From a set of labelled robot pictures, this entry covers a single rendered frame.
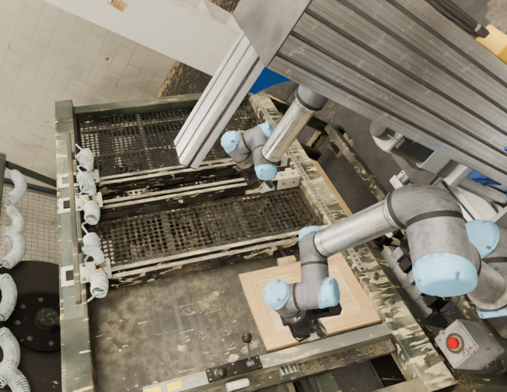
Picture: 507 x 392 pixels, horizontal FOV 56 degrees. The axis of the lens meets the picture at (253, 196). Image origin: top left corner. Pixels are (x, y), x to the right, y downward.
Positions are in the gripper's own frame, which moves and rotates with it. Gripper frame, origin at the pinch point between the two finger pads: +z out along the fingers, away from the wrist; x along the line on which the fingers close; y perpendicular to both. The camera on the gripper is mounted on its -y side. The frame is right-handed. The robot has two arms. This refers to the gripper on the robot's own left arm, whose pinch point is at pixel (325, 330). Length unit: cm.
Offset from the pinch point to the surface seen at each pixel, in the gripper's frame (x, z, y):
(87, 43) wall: -551, 104, 163
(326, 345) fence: -8.4, 28.9, 7.3
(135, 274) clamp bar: -57, -5, 63
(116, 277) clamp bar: -56, -10, 69
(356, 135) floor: -183, 123, -56
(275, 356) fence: -8.7, 18.5, 24.3
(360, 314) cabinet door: -19.2, 41.5, -8.1
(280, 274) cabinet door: -46, 29, 14
